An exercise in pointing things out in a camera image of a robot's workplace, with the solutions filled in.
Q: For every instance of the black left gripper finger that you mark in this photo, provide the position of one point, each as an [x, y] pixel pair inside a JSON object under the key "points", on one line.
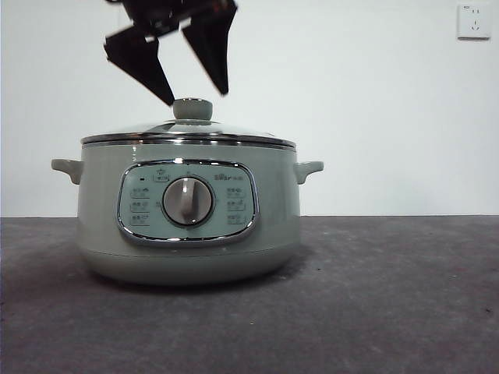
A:
{"points": [[212, 46], [140, 58]]}

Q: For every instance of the glass lid with green knob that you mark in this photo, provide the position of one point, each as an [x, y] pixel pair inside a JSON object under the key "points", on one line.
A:
{"points": [[193, 109]]}

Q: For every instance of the pale green electric pot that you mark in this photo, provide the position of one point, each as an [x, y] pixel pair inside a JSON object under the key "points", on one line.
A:
{"points": [[101, 218]]}

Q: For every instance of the white wall socket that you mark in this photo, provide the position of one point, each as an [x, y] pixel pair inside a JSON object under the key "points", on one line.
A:
{"points": [[474, 21]]}

